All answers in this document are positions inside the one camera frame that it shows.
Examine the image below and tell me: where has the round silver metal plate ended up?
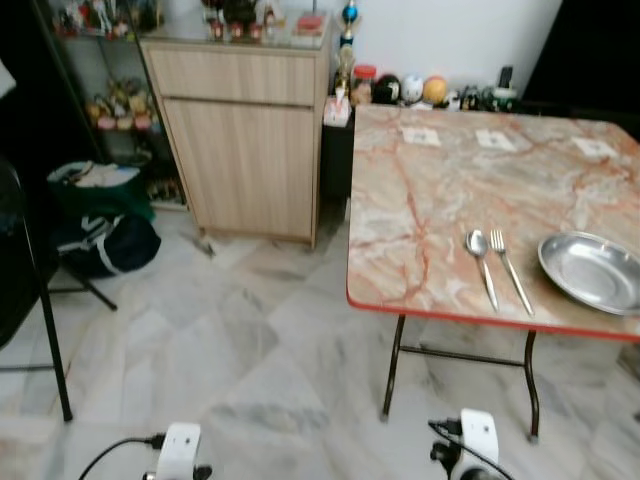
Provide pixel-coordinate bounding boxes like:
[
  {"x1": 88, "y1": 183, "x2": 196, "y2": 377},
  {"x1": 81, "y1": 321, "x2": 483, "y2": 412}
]
[{"x1": 538, "y1": 231, "x2": 640, "y2": 317}]

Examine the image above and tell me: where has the white paper card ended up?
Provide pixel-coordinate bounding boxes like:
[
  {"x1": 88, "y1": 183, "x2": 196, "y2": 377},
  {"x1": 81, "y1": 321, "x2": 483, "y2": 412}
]
[
  {"x1": 475, "y1": 130, "x2": 519, "y2": 153},
  {"x1": 572, "y1": 137, "x2": 621, "y2": 161}
]

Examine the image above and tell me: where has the silver metal fork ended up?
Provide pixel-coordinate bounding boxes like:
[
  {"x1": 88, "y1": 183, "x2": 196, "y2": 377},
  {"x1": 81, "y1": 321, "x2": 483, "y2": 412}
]
[{"x1": 489, "y1": 228, "x2": 536, "y2": 318}]

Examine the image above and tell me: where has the silver metal spoon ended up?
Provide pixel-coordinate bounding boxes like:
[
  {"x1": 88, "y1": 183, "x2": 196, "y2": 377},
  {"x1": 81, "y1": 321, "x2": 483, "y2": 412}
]
[{"x1": 466, "y1": 229, "x2": 500, "y2": 313}]

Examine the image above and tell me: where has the green white mug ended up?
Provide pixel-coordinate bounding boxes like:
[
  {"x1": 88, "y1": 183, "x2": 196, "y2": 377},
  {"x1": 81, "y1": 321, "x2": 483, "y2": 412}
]
[{"x1": 487, "y1": 87, "x2": 519, "y2": 112}]

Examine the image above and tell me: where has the marble pattern folding table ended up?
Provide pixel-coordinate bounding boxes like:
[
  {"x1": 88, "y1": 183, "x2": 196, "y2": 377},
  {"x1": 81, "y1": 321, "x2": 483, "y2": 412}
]
[{"x1": 346, "y1": 104, "x2": 640, "y2": 442}]

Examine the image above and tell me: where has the orange round figurine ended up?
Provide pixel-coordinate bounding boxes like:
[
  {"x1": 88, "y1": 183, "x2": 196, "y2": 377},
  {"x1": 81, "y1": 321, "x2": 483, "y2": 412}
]
[{"x1": 422, "y1": 75, "x2": 450, "y2": 107}]

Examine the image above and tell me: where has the white round figurine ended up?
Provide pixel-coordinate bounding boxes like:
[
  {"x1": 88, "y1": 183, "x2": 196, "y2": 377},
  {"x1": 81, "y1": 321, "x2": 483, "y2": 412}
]
[{"x1": 401, "y1": 75, "x2": 426, "y2": 106}]

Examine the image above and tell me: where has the black round figurine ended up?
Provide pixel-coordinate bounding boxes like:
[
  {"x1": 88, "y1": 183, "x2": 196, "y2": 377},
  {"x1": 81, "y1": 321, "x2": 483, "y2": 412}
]
[{"x1": 373, "y1": 75, "x2": 404, "y2": 106}]

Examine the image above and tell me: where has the red lid jar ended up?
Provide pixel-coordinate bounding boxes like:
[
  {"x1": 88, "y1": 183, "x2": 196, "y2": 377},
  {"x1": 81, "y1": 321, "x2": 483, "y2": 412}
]
[{"x1": 351, "y1": 65, "x2": 379, "y2": 107}]

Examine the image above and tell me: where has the pink white small box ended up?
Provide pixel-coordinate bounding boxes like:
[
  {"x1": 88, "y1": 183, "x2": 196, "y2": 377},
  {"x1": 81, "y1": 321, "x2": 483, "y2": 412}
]
[{"x1": 323, "y1": 95, "x2": 353, "y2": 129}]

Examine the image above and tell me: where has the gold trophy with blue ball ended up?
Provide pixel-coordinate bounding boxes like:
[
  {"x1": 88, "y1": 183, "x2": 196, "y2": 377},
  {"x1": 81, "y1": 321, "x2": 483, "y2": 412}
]
[{"x1": 337, "y1": 0, "x2": 362, "y2": 102}]

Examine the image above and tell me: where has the red flat box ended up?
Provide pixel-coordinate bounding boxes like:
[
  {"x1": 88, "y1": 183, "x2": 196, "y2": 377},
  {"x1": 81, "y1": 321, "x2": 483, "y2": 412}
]
[{"x1": 295, "y1": 13, "x2": 329, "y2": 37}]

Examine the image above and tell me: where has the light wooden cabinet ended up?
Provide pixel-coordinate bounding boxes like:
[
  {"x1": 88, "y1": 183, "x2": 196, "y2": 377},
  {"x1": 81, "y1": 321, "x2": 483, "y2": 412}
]
[{"x1": 138, "y1": 37, "x2": 334, "y2": 249}]

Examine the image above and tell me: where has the dark figurine set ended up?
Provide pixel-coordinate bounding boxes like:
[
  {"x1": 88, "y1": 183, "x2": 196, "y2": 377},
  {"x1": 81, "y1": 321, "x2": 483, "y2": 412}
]
[{"x1": 200, "y1": 0, "x2": 292, "y2": 43}]

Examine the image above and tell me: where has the dark blue bag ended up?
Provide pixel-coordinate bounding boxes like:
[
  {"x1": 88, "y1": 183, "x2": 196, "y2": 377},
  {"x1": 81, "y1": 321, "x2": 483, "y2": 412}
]
[{"x1": 54, "y1": 212, "x2": 162, "y2": 279}]

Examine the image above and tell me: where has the green fabric bag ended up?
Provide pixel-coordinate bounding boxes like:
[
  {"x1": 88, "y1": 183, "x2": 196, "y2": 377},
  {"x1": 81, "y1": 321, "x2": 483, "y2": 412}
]
[{"x1": 47, "y1": 160, "x2": 157, "y2": 225}]

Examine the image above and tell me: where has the black glass display shelf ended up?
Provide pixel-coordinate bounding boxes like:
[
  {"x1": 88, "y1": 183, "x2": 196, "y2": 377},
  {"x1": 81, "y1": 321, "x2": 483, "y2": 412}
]
[{"x1": 30, "y1": 0, "x2": 188, "y2": 208}]

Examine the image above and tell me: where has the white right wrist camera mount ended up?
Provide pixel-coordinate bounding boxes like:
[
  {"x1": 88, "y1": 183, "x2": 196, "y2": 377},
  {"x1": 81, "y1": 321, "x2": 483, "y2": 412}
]
[{"x1": 455, "y1": 409, "x2": 501, "y2": 480}]

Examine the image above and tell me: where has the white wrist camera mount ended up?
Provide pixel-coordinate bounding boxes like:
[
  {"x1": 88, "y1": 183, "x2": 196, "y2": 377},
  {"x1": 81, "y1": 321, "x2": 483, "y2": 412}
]
[
  {"x1": 455, "y1": 409, "x2": 501, "y2": 480},
  {"x1": 154, "y1": 423, "x2": 204, "y2": 480}
]

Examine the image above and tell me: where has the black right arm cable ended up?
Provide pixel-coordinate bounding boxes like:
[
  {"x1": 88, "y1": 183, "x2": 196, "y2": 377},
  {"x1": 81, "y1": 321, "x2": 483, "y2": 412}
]
[{"x1": 428, "y1": 419, "x2": 513, "y2": 480}]

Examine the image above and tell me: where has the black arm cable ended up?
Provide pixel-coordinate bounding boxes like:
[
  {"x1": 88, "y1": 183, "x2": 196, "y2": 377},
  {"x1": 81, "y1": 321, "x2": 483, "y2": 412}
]
[
  {"x1": 428, "y1": 419, "x2": 513, "y2": 480},
  {"x1": 78, "y1": 433, "x2": 167, "y2": 480}
]

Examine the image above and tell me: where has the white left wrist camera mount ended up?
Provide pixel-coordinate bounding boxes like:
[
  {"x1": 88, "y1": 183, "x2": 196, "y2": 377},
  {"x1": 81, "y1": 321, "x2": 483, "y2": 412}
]
[{"x1": 154, "y1": 423, "x2": 204, "y2": 480}]

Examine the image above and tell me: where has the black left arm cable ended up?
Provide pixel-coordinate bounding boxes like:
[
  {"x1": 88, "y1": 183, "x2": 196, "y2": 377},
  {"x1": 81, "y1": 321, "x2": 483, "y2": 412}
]
[{"x1": 78, "y1": 433, "x2": 167, "y2": 480}]

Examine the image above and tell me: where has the black metal chair frame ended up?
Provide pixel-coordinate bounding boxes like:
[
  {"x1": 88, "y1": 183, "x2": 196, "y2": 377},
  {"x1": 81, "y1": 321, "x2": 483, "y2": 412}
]
[{"x1": 0, "y1": 155, "x2": 119, "y2": 423}]

